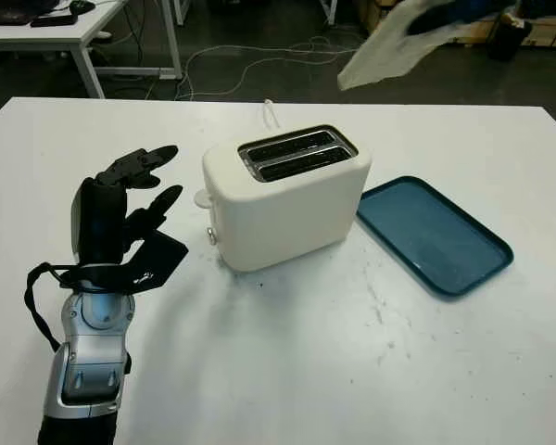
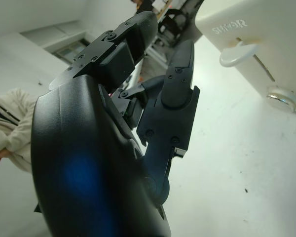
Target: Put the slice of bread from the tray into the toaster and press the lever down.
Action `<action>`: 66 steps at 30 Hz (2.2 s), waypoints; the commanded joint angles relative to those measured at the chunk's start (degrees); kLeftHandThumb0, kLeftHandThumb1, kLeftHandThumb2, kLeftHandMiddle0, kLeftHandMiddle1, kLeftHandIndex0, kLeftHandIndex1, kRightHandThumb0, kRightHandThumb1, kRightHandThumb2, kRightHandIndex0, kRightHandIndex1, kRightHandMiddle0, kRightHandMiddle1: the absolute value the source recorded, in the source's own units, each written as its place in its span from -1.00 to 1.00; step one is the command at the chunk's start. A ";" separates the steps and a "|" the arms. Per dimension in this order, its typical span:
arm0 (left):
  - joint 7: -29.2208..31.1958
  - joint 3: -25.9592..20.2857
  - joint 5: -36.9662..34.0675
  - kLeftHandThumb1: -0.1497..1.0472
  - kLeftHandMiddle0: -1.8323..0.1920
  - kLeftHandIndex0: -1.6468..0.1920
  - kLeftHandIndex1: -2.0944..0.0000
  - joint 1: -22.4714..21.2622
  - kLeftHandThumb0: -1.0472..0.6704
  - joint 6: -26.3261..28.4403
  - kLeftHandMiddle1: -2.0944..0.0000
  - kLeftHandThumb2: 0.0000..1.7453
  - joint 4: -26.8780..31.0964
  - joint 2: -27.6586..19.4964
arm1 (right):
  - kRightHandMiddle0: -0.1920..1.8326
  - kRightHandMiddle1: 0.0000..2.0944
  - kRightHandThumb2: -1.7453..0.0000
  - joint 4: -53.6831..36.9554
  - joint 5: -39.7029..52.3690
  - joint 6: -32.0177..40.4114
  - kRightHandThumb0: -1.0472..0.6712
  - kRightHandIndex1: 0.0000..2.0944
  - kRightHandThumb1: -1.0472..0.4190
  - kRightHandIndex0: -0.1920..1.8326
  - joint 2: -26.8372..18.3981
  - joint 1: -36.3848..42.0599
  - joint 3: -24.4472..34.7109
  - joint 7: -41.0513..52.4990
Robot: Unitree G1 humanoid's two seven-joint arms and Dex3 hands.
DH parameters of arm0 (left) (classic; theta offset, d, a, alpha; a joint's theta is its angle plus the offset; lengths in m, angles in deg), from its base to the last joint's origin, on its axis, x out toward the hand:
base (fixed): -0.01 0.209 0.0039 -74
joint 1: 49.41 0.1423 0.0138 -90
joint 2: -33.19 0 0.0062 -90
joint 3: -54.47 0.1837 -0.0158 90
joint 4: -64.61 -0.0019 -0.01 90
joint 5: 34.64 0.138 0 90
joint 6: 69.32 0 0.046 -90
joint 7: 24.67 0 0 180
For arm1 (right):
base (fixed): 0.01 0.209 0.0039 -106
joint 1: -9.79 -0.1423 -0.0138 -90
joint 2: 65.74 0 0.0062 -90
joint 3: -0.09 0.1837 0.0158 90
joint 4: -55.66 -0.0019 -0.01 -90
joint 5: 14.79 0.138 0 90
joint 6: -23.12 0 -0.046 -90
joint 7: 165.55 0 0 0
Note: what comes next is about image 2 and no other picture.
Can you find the cream white two-slot toaster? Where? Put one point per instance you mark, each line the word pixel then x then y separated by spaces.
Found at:
pixel 278 32

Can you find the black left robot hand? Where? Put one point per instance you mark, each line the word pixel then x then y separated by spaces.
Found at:
pixel 84 153

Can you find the person in cream jacket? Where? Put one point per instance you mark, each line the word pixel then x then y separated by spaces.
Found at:
pixel 10 123

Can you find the grey framed window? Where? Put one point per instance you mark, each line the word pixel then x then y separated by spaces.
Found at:
pixel 64 44

